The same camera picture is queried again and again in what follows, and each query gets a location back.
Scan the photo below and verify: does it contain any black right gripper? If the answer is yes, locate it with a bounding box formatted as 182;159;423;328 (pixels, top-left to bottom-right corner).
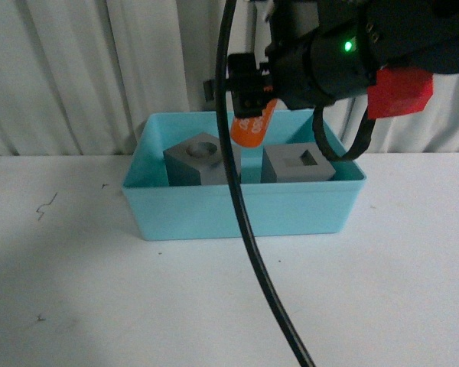
227;26;377;119

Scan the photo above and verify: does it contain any orange cylinder part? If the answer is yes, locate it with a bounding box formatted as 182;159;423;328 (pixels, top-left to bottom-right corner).
229;99;278;148

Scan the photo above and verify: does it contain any gray block with square hole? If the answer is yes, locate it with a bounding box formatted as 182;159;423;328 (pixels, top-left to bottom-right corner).
261;142;336;184

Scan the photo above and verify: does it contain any gray block with round hole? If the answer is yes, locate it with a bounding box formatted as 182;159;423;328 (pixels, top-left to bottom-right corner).
163;132;227;187

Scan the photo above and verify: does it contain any light blue plastic box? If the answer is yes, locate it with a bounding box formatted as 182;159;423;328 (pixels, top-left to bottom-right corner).
121;109;367;242

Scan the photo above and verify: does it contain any gray-green curtain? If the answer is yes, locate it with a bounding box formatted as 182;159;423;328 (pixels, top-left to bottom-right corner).
0;1;459;156

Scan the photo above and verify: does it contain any red camera mount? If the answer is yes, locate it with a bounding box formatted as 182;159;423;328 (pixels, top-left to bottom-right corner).
367;67;434;119

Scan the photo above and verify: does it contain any black cable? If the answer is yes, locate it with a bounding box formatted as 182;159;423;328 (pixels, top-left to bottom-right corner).
216;0;317;367

